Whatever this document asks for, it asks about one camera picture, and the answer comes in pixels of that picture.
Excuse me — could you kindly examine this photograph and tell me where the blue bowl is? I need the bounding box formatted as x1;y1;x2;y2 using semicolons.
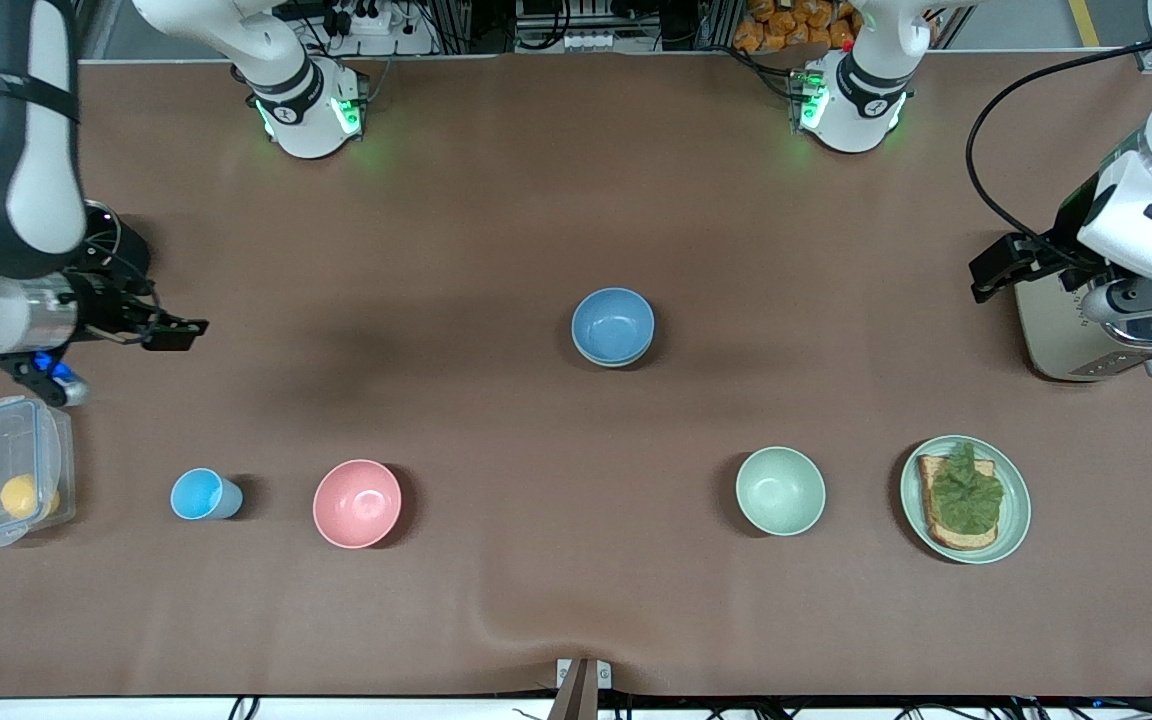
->
571;287;656;365

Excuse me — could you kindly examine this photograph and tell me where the green bowl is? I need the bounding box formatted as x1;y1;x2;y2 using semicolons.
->
735;446;827;537
573;335;655;369

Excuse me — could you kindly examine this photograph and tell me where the pink bowl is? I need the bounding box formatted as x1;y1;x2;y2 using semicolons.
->
312;459;404;550

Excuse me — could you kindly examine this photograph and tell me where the beige metal toaster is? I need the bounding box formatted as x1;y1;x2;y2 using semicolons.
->
1014;255;1152;382

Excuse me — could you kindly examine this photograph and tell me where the glass saucepan lid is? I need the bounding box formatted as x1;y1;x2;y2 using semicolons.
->
84;202;123;253

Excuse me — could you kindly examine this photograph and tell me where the light blue cup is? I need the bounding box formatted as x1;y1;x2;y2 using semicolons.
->
170;468;245;522

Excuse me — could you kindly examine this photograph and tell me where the yellow lemon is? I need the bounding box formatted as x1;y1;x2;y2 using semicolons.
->
0;474;62;520

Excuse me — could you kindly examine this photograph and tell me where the green lettuce leaf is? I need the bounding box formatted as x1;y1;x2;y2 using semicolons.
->
930;442;1005;534

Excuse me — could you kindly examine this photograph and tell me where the green plate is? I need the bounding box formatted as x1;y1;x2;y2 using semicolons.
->
900;435;1032;565

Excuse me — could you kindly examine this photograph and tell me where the toast slice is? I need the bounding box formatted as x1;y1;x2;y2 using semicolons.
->
917;455;999;551

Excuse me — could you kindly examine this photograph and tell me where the orange snack bag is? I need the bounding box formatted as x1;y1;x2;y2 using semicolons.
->
733;0;862;51

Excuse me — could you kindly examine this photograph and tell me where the white power strip with plugs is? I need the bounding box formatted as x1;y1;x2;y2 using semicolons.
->
331;5;437;56

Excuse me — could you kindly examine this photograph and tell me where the long white power strip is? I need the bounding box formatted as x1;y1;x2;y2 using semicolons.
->
564;30;659;51

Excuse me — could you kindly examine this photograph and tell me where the black saucepan with blue handle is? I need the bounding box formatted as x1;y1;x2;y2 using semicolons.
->
81;200;151;301

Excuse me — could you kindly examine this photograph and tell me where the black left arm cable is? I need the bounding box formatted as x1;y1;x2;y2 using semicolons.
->
966;42;1152;267

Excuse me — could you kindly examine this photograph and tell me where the metal table edge bracket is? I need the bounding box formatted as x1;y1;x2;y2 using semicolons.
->
548;657;613;720

